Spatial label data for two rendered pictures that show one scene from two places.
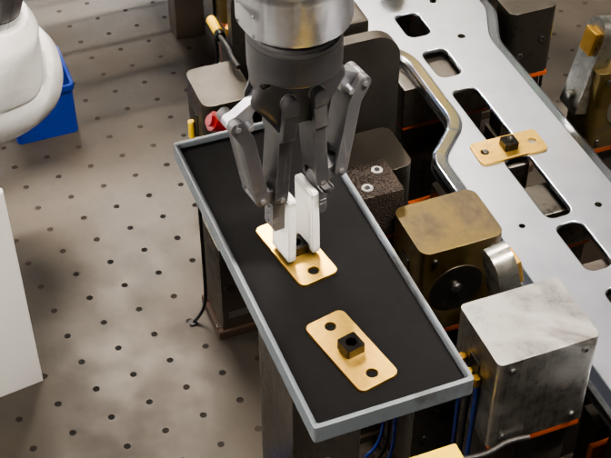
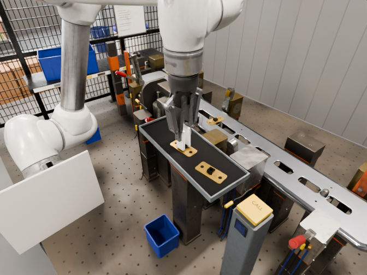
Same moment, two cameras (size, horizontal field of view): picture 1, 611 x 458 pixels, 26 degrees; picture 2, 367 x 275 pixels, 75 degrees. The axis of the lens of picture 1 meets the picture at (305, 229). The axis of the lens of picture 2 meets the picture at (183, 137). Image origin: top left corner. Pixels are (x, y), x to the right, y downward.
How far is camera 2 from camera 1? 0.48 m
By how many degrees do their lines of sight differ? 12
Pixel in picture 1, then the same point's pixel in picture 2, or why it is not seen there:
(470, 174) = (208, 127)
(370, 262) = (205, 147)
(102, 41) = (102, 118)
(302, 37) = (191, 71)
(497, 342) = (243, 163)
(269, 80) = (179, 89)
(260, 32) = (177, 71)
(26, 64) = (87, 119)
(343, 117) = (196, 103)
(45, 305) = (101, 182)
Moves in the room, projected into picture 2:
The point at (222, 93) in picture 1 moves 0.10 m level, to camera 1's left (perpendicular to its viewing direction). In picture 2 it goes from (144, 115) to (119, 119)
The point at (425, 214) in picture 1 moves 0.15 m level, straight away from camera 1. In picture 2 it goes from (207, 136) to (199, 114)
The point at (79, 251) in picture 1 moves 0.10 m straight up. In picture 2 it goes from (107, 167) to (104, 153)
